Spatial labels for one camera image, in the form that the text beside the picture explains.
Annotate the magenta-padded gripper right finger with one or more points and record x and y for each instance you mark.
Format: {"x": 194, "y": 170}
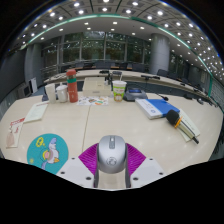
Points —
{"x": 136, "y": 160}

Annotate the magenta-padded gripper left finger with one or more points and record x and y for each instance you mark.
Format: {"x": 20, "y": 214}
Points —
{"x": 87, "y": 158}

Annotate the silver computer mouse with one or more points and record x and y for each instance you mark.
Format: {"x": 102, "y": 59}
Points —
{"x": 111, "y": 155}

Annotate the round teal cartoon mouse pad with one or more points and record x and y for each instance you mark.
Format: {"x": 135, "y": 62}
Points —
{"x": 36, "y": 156}

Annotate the blue white book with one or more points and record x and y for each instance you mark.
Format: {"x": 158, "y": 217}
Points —
{"x": 156, "y": 108}

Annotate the black yellow handheld microphone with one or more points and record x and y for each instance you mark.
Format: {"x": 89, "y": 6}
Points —
{"x": 181, "y": 125}

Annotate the colourful printed leaflet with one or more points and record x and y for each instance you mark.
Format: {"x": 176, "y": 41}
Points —
{"x": 93, "y": 100}

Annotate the dark grey conference device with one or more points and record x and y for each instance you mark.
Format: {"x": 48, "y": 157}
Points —
{"x": 135, "y": 94}

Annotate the white notebook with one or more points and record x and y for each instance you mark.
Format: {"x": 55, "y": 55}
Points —
{"x": 191, "y": 124}

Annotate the white paper document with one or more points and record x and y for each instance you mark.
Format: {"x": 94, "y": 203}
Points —
{"x": 36, "y": 111}

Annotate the green printed drink cup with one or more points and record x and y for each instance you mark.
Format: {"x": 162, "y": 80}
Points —
{"x": 119, "y": 90}

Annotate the red thermos bottle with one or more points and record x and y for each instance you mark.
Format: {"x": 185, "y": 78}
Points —
{"x": 72, "y": 88}

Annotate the black gooseneck microphone base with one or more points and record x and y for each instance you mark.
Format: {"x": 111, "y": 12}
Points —
{"x": 43, "y": 97}

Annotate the white paper cup stack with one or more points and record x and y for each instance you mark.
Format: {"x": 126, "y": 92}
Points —
{"x": 50, "y": 92}

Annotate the red white fan-print booklet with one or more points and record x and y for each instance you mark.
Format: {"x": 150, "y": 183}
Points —
{"x": 15, "y": 131}

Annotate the black desk microphone unit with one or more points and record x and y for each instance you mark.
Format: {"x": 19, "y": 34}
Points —
{"x": 150, "y": 77}

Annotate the long curved conference table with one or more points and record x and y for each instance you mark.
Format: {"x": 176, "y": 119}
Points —
{"x": 90, "y": 73}

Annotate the white standing board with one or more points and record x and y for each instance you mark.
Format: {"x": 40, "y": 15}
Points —
{"x": 33, "y": 85}

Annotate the dark office chairs group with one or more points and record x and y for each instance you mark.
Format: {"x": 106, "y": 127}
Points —
{"x": 138, "y": 67}

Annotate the ceiling lights group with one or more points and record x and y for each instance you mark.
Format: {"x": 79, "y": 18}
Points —
{"x": 81, "y": 11}

